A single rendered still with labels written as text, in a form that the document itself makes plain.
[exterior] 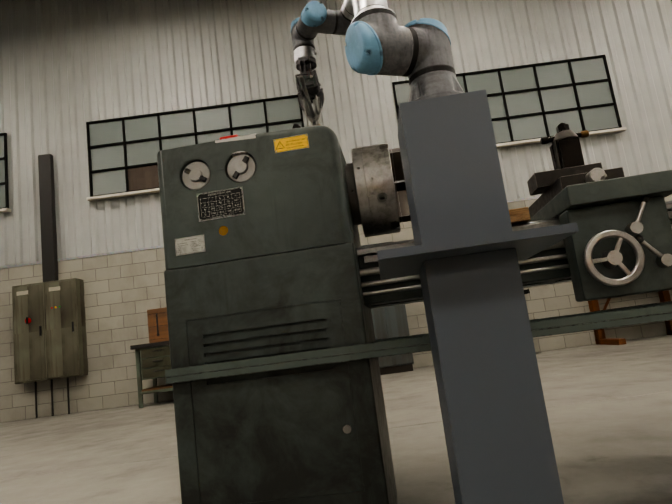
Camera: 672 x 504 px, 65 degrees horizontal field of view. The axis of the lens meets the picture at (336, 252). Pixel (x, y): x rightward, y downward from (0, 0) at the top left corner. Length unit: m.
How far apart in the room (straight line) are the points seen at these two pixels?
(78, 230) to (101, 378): 2.42
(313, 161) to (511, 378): 0.88
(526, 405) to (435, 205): 0.46
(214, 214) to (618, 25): 9.82
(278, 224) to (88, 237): 8.02
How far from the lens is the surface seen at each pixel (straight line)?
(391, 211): 1.74
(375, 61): 1.32
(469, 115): 1.28
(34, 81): 10.89
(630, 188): 1.68
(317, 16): 1.84
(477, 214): 1.21
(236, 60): 9.83
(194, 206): 1.72
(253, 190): 1.67
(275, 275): 1.61
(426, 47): 1.38
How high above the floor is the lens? 0.58
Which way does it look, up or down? 9 degrees up
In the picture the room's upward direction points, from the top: 7 degrees counter-clockwise
